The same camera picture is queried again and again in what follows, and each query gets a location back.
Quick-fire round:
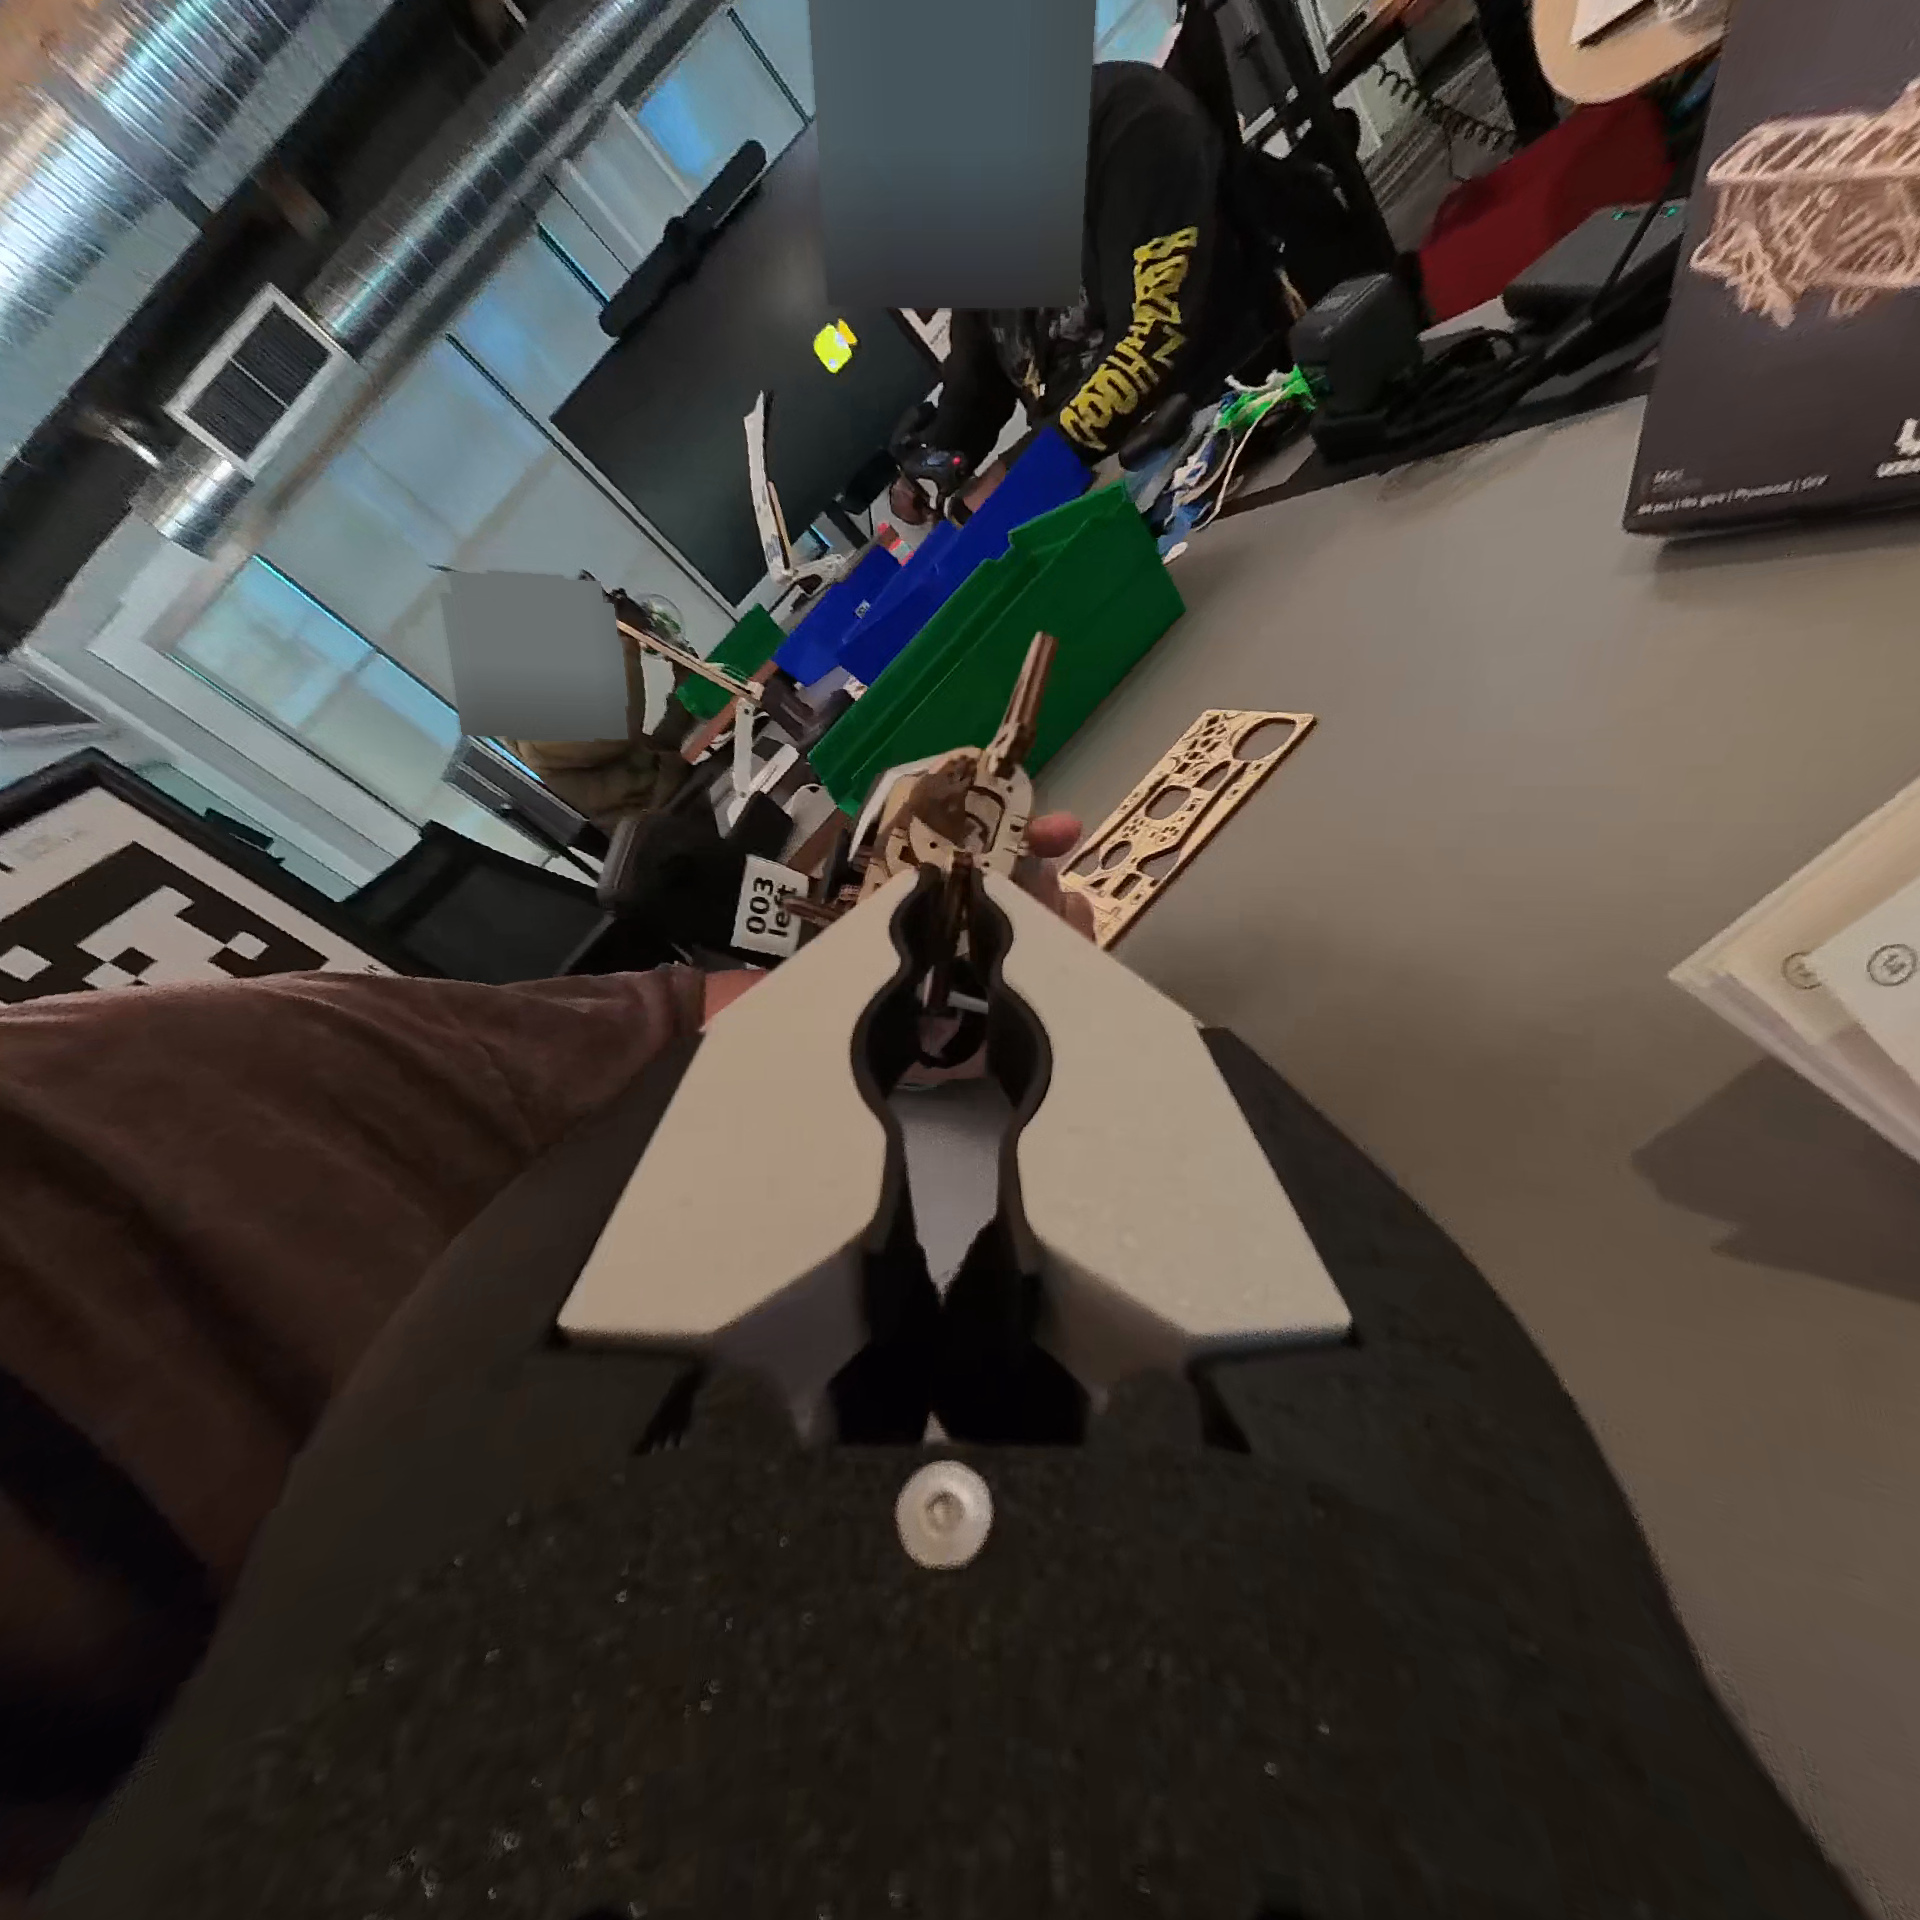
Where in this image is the black video bar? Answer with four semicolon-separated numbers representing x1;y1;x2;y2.
598;141;768;340

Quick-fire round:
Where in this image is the black charger block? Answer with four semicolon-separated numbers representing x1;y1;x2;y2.
1290;273;1431;462

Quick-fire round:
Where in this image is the blue plastic bin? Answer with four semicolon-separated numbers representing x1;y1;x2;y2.
900;427;1096;602
776;557;962;694

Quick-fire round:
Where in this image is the black flat device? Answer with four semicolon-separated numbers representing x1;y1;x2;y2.
1499;203;1691;327

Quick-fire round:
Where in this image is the black and white marker board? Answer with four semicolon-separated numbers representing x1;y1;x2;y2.
0;748;402;1006

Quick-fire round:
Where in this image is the round wooden table top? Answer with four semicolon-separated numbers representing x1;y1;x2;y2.
1530;0;1730;108

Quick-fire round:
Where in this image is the black model kit box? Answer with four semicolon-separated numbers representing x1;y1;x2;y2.
1622;0;1920;537

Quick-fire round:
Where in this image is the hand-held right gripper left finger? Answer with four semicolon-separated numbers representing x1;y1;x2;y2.
558;868;939;1435

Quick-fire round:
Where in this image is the person's left forearm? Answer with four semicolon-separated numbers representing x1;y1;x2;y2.
0;963;710;1638

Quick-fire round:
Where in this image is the small green plastic bin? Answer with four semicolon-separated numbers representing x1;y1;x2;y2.
674;601;784;715

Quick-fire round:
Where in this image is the large green plastic bin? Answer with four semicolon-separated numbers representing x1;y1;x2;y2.
809;480;1187;821

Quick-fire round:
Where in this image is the white vent grille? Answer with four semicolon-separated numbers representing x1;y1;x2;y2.
162;286;362;469

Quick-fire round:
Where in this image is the wooden mechanical model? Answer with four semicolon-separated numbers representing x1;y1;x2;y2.
817;629;1062;1023

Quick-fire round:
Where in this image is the red bag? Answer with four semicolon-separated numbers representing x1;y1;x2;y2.
1419;97;1716;324

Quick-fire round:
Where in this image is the green cable bundle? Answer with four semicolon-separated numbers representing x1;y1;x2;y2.
1206;365;1332;442

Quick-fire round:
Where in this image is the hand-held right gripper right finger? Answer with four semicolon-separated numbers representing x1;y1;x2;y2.
959;864;1355;1430

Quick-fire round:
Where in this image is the laser-cut wooden part sheet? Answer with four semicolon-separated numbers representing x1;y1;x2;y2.
1058;710;1319;952

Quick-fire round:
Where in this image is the white instruction booklet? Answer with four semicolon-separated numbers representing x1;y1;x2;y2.
1669;782;1920;1166

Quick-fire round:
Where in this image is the silver air duct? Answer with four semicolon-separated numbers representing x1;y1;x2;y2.
128;0;758;560
0;0;505;453

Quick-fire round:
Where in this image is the black wall screen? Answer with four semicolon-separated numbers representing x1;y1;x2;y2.
547;307;950;609

